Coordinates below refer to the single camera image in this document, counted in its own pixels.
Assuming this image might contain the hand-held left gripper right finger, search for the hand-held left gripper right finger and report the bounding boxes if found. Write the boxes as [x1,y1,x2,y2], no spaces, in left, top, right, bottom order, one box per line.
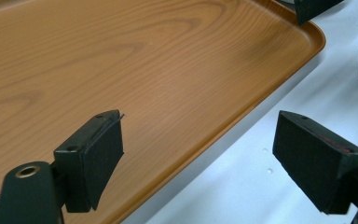
[272,110,358,216]

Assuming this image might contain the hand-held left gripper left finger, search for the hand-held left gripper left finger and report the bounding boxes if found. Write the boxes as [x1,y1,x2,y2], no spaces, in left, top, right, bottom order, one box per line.
[53,109,126,214]

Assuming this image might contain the wood-grain brown tray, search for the wood-grain brown tray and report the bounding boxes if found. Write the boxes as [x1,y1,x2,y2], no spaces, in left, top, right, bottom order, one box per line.
[0,0,326,224]

